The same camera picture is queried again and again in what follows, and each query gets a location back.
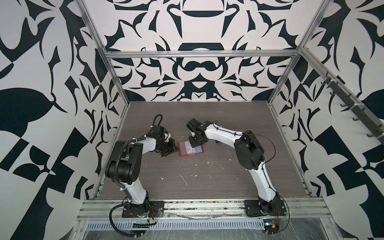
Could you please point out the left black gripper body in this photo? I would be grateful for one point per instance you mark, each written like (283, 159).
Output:
(167, 147)

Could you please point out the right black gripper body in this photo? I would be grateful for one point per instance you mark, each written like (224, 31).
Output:
(194, 140)

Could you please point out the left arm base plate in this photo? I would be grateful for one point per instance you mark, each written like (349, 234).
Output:
(151, 209)

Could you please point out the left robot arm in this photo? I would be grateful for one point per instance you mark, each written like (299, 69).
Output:
(124, 164)

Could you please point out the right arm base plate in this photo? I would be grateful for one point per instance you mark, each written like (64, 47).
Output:
(261, 208)

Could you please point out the red leather card holder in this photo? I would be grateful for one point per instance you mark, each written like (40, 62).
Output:
(178, 145)

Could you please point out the wall hook rack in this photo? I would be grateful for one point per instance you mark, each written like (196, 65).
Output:
(350, 102)

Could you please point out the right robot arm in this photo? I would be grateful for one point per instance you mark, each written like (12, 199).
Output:
(249, 151)

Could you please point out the white VIP card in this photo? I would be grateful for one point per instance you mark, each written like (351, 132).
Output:
(186, 149)

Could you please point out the small circuit board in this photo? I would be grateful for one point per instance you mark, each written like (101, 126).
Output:
(143, 225)
(271, 226)

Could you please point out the small circuit board left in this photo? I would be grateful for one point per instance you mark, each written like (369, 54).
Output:
(143, 225)

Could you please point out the small circuit board right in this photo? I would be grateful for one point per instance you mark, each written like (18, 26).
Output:
(271, 226)

